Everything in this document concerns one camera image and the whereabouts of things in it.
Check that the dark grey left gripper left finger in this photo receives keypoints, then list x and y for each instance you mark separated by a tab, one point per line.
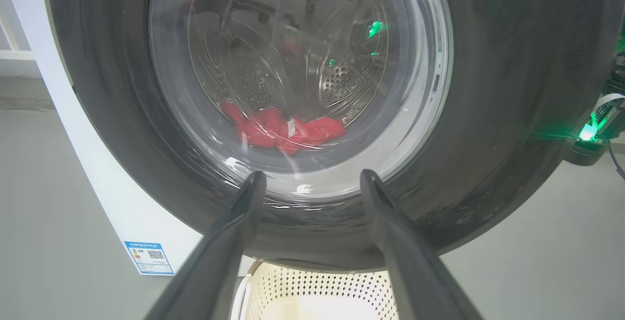
219	261

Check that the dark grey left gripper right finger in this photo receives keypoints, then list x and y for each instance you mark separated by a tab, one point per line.
410	261

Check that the red garment with white trim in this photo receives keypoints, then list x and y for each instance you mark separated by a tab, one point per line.
263	129

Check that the black washing machine door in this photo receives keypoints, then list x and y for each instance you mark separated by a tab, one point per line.
512	115

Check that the cream perforated laundry basket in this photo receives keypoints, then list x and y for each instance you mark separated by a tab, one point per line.
312	290

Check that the white washing machine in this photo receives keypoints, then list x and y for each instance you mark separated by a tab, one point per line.
122	202

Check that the steel washing machine drum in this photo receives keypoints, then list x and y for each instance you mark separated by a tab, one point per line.
342	80

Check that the blue energy label sticker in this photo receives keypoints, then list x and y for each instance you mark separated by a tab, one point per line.
149	259

